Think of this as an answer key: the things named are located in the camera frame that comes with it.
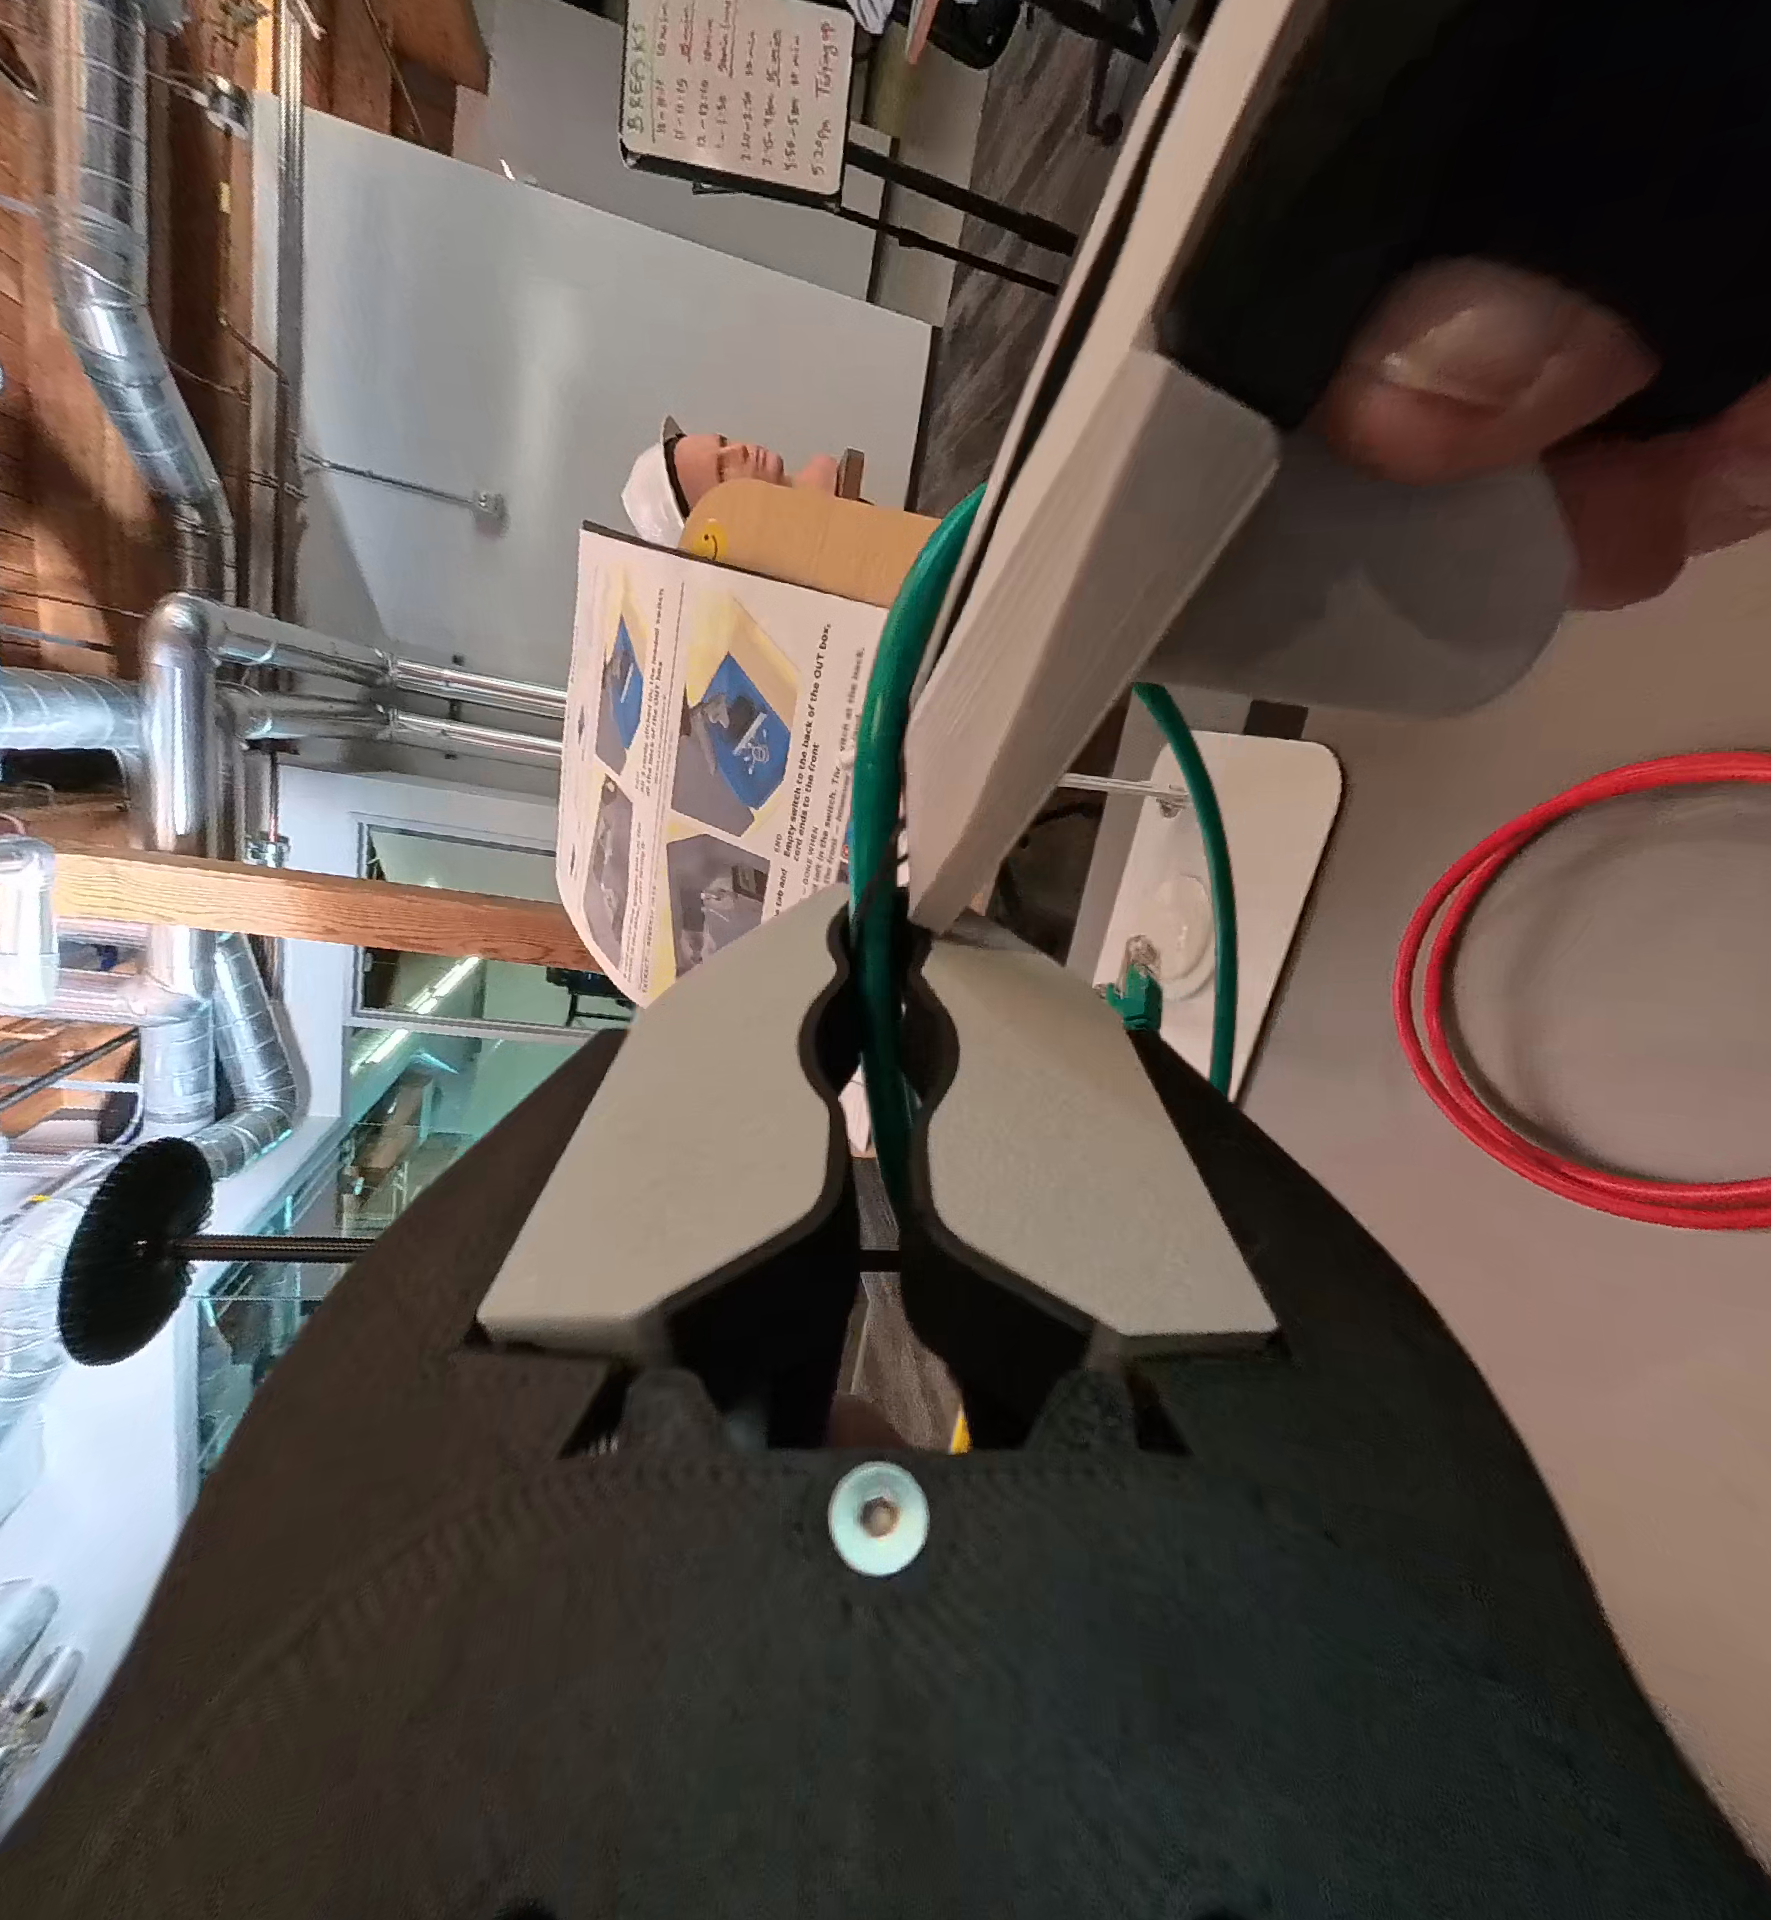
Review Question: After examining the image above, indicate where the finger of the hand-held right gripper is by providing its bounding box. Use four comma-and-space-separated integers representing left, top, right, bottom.
901, 0, 1571, 939

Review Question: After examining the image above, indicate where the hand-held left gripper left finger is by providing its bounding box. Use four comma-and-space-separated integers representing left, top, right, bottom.
478, 887, 863, 1454

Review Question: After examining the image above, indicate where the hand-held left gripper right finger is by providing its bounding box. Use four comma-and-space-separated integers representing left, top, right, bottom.
904, 943, 1278, 1454

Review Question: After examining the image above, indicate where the green ethernet cable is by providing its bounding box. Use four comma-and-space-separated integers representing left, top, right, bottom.
848, 484, 1239, 1247

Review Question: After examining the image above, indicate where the mannequin head white cap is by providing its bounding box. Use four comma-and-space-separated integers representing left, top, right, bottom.
619, 416, 863, 543

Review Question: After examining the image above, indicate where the printed instruction sheet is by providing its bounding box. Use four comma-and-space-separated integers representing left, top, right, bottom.
555, 522, 895, 1010

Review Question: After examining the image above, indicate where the handwritten whiteboard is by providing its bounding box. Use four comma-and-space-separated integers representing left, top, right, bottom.
619, 0, 850, 205

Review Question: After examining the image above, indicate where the white partition panel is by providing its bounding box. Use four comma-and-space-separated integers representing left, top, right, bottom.
292, 104, 934, 722

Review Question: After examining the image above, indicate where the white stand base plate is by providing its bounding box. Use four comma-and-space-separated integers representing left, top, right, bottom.
1065, 732, 1346, 1098

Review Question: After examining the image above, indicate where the red ethernet cable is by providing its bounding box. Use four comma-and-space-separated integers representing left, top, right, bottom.
1397, 755, 1771, 1235

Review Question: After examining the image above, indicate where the silver pipe duct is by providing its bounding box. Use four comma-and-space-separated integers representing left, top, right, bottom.
51, 0, 302, 603

